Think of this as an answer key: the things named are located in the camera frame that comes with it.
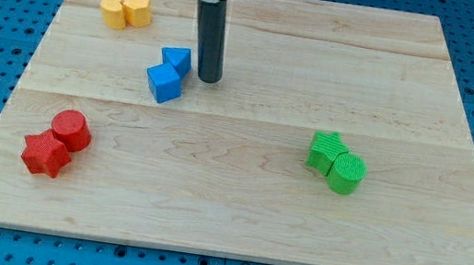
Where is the wooden board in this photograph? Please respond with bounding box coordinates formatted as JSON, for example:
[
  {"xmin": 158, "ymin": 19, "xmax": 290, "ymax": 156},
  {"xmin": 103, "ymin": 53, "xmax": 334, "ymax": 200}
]
[{"xmin": 0, "ymin": 0, "xmax": 474, "ymax": 265}]

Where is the blue cube block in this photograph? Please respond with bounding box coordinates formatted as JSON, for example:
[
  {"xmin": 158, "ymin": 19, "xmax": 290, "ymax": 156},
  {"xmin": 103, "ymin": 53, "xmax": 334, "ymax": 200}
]
[{"xmin": 146, "ymin": 63, "xmax": 181, "ymax": 103}]

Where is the green star block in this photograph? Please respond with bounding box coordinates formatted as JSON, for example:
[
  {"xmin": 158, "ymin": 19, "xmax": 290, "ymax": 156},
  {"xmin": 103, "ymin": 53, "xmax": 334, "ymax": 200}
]
[{"xmin": 306, "ymin": 131, "xmax": 349, "ymax": 176}]

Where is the blue triangle block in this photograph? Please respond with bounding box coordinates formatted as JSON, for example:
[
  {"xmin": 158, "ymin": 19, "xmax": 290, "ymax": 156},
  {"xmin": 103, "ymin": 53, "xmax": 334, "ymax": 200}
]
[{"xmin": 161, "ymin": 47, "xmax": 192, "ymax": 78}]

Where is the green cylinder block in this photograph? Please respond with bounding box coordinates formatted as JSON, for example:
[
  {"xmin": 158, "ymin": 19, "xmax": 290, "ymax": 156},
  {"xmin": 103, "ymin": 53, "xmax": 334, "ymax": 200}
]
[{"xmin": 327, "ymin": 153, "xmax": 367, "ymax": 195}]

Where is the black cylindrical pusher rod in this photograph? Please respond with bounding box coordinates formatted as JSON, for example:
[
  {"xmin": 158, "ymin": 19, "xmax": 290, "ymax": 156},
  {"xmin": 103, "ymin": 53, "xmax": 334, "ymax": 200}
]
[{"xmin": 197, "ymin": 0, "xmax": 226, "ymax": 84}]

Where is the yellow hexagon block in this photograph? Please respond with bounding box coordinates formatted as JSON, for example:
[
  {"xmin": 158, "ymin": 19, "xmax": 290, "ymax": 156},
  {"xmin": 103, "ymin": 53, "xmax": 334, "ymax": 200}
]
[{"xmin": 123, "ymin": 0, "xmax": 152, "ymax": 28}]

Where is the red cylinder block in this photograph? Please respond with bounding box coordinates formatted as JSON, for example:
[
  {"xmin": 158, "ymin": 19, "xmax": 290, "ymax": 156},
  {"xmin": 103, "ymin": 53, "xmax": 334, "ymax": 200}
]
[{"xmin": 51, "ymin": 109, "xmax": 91, "ymax": 153}]

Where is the yellow heart block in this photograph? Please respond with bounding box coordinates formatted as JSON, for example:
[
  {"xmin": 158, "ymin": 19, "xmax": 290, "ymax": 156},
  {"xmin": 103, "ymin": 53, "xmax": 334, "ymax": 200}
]
[{"xmin": 99, "ymin": 0, "xmax": 126, "ymax": 30}]

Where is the red star block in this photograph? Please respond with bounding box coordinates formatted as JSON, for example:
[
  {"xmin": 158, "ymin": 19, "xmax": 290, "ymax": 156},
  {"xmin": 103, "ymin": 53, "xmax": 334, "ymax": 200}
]
[{"xmin": 21, "ymin": 129, "xmax": 72, "ymax": 179}]

